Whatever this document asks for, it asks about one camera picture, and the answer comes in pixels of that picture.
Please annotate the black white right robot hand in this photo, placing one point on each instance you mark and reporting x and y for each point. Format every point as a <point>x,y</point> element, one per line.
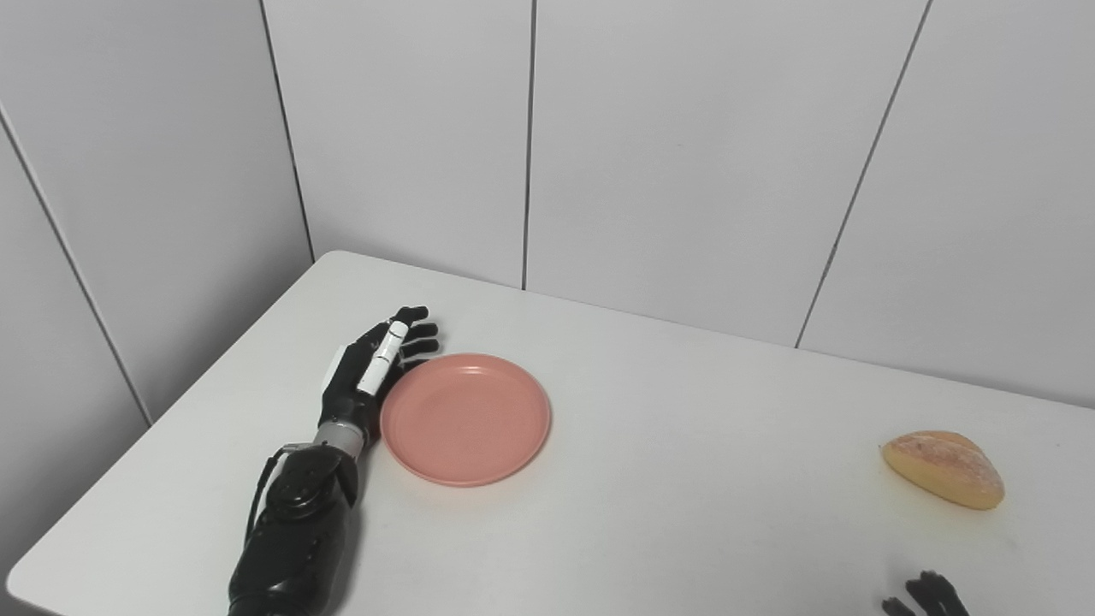
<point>928,599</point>

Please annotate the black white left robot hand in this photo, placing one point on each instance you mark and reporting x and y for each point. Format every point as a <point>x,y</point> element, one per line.
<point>346,389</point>

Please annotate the pink round plate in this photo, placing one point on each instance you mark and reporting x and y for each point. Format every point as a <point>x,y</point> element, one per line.
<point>466,419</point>

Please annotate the golden bread roll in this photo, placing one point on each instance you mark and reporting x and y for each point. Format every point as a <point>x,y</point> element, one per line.
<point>945,470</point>

